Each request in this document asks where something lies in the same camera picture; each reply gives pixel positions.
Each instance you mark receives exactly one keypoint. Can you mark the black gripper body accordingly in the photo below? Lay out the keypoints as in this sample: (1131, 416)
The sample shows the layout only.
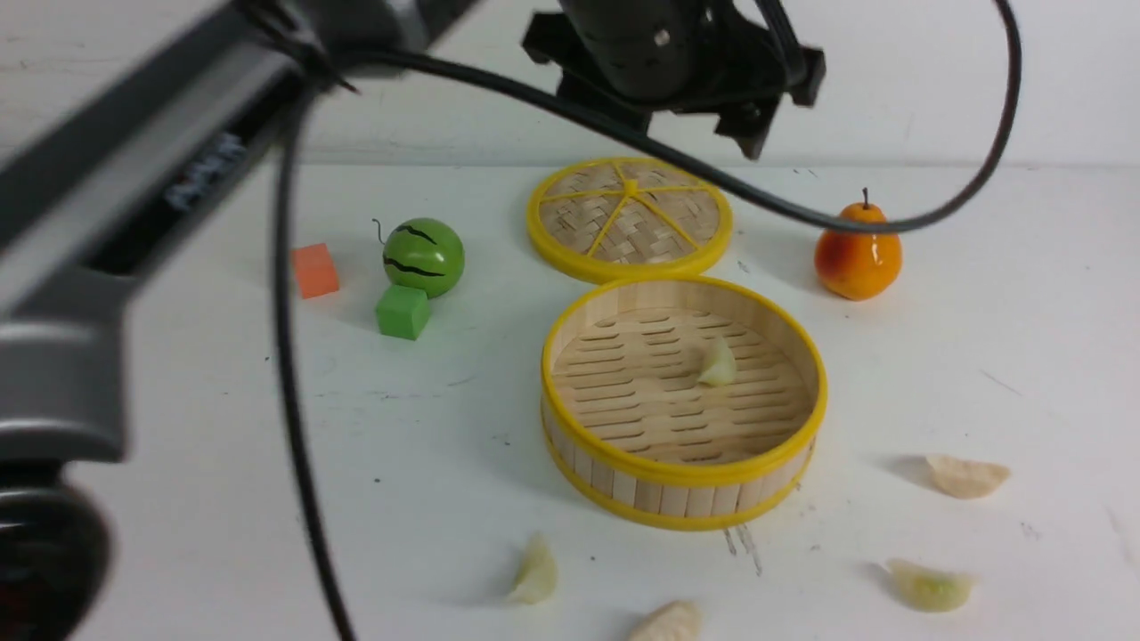
(629, 60)

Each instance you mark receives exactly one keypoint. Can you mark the pale green dumpling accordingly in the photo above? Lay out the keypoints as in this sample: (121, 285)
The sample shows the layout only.
(719, 365)
(537, 574)

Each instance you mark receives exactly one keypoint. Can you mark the beige dumpling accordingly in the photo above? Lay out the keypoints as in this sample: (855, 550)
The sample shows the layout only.
(964, 479)

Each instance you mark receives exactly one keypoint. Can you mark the white dumpling bottom edge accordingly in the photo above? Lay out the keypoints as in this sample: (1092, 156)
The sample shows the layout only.
(678, 620)

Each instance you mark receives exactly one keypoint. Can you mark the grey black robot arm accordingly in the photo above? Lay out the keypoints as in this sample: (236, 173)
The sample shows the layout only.
(93, 209)

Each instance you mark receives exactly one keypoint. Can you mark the woven bamboo steamer lid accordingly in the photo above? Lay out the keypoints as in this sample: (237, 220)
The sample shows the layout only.
(627, 218)

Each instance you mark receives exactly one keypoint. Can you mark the bamboo steamer tray yellow rim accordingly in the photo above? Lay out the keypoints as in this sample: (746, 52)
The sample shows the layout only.
(629, 427)

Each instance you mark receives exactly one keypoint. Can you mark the green toy watermelon ball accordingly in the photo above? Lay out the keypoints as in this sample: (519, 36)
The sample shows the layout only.
(422, 253)

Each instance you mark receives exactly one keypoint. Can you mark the orange yellow toy pear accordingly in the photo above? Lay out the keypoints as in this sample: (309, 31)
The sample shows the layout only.
(857, 266)

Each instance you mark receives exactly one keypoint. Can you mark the green cube block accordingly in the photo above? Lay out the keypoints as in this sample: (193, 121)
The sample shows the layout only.
(402, 312)

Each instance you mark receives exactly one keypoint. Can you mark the orange cube block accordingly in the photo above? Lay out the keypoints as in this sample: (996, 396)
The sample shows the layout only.
(314, 271)

